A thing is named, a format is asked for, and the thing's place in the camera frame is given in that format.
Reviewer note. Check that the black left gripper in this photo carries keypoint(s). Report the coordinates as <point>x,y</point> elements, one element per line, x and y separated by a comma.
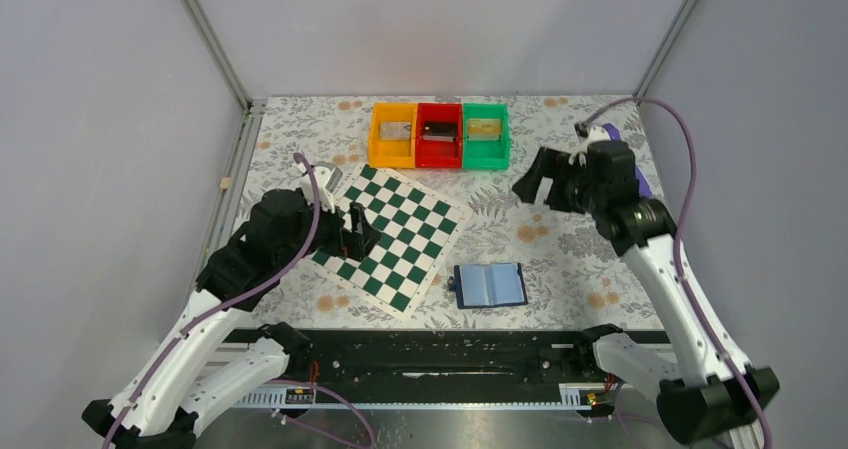
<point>351,235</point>

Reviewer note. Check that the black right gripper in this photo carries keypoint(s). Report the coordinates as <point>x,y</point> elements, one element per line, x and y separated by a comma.
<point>557,182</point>

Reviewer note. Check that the blue leather card holder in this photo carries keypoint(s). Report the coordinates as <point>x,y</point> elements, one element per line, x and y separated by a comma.
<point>480,286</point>

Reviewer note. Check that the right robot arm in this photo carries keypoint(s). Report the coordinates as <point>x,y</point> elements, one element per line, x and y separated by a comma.
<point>712,387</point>

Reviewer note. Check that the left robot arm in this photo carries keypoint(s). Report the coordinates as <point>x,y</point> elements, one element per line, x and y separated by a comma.
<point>164,406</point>

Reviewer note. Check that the gold card box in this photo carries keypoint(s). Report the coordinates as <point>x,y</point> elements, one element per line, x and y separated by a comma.
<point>483,129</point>

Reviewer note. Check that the silver card box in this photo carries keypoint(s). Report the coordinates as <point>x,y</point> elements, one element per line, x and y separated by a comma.
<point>395,130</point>

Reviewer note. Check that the black card box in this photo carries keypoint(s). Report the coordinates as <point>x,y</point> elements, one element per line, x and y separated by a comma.
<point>439,131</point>

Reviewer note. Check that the green white chessboard mat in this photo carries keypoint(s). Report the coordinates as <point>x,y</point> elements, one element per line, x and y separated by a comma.
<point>419,226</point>

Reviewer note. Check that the floral table mat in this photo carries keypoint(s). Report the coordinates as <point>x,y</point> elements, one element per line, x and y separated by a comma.
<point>573,276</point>

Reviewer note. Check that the green plastic bin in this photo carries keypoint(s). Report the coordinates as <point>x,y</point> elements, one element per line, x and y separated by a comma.
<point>487,155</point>

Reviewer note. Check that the purple toy microphone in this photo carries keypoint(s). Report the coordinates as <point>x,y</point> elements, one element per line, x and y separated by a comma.
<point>644,188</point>

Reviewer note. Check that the red plastic bin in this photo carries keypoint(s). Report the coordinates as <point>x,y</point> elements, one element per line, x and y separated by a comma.
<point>439,154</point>

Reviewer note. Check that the yellow plastic bin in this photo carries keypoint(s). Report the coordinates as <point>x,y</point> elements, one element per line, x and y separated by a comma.
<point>392,154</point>

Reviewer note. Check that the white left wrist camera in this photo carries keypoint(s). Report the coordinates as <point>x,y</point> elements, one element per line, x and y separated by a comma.
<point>327,176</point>

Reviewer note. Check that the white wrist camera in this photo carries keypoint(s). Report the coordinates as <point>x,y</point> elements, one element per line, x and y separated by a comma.
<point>589,134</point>
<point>327,176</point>

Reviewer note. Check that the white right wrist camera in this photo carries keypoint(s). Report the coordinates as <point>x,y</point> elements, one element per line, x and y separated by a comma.
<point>589,134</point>

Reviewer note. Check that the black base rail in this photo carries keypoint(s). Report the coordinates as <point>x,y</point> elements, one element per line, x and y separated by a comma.
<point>442,367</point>

